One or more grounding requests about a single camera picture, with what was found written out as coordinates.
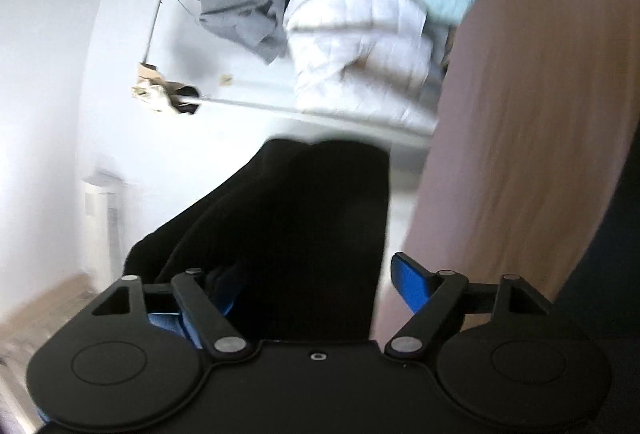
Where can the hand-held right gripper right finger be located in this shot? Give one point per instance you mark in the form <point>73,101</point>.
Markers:
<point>410,281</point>

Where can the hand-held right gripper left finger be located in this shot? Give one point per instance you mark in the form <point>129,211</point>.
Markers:
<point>197,304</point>

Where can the black sweatpants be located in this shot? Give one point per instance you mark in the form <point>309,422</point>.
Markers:
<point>300,239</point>

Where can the white floor appliance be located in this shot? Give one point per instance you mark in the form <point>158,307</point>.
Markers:
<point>97,224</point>

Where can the white drying rack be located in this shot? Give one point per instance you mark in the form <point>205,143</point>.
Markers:
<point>250,103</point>

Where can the small crumpled white-black cloth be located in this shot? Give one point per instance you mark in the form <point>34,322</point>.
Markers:
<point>160,93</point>

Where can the white puffer jacket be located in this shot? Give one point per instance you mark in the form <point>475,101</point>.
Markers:
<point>360,43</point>

